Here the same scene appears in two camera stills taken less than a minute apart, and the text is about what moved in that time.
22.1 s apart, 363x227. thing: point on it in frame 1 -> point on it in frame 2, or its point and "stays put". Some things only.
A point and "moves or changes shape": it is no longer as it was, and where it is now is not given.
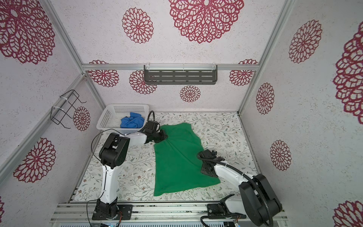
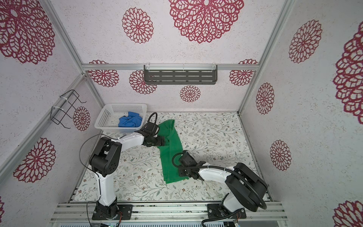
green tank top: x=178 y=161 moves or changes shape
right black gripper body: x=204 y=167 -> x=181 y=173
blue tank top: x=134 y=120 stays put
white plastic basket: x=112 y=115 stays put
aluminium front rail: x=142 y=213 stays put
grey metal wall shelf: x=180 y=74 stays put
